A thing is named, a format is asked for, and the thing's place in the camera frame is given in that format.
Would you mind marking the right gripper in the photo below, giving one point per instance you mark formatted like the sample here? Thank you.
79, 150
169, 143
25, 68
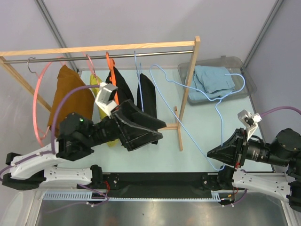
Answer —
227, 154

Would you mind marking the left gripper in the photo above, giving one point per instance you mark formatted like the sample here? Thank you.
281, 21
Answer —
125, 112

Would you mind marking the black trousers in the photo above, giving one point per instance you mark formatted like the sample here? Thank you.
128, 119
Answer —
146, 96
123, 93

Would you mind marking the light blue wire hanger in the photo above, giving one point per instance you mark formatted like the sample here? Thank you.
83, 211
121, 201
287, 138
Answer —
210, 100

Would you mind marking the light blue trousers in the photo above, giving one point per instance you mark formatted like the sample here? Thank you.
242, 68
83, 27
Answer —
210, 82

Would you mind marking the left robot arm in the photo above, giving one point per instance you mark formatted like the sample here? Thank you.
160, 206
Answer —
78, 136

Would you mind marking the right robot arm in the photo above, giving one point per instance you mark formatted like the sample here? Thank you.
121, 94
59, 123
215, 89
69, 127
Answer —
284, 151

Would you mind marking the black trousers on orange hanger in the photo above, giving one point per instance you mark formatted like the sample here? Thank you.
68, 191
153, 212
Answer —
123, 93

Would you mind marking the orange plastic hanger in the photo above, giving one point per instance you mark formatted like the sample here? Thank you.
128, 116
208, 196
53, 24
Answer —
111, 65

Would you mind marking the yellow trousers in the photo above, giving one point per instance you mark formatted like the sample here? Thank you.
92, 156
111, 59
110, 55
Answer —
102, 114

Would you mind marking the brown trousers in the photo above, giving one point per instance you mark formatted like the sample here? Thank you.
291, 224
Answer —
81, 102

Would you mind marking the pink plastic hanger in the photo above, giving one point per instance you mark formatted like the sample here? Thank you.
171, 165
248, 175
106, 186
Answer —
39, 134

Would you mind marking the clear plastic bin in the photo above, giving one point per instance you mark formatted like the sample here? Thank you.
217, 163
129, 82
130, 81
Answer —
233, 65

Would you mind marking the wooden clothes rack frame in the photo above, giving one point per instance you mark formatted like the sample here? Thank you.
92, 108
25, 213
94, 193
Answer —
11, 70

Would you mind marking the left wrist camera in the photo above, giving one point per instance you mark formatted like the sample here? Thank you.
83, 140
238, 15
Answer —
105, 98

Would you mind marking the white cable duct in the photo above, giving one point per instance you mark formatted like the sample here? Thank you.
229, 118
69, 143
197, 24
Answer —
98, 197

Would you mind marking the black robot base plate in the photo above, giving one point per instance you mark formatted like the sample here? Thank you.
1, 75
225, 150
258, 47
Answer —
160, 185

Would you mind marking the pink wire hanger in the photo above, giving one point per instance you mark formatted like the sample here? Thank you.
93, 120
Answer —
91, 68

